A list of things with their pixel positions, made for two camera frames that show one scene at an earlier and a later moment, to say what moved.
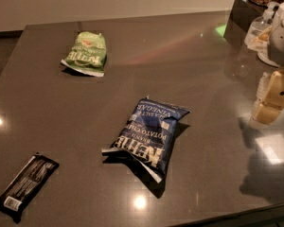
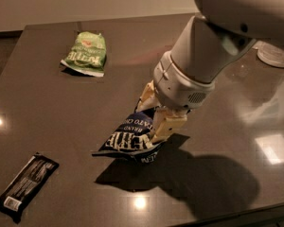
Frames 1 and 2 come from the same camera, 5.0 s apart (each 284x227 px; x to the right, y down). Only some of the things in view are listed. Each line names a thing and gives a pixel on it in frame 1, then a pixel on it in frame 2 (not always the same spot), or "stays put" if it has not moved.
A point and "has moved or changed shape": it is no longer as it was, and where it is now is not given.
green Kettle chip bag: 87,54 stays put
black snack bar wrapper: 25,183 stays put
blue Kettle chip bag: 148,136 has moved or changed shape
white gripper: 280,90 -> 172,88
